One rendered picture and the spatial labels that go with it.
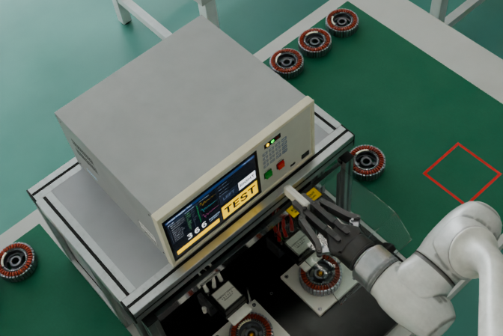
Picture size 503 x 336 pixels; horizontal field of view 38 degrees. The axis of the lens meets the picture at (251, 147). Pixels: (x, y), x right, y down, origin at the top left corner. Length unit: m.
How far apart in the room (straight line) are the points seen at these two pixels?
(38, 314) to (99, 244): 0.45
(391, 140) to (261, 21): 1.56
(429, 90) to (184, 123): 1.02
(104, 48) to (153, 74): 1.99
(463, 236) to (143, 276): 0.69
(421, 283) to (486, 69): 1.15
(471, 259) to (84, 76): 2.50
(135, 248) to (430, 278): 0.65
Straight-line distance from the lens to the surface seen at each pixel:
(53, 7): 3.97
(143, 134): 1.58
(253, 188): 1.64
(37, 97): 3.56
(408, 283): 1.46
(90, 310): 2.04
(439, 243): 1.46
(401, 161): 2.19
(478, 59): 2.48
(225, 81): 1.64
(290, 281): 1.95
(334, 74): 2.39
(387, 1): 2.63
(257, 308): 1.93
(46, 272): 2.13
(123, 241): 1.69
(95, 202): 1.76
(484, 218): 1.48
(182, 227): 1.54
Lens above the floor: 2.55
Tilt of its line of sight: 54 degrees down
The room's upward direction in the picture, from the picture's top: 8 degrees counter-clockwise
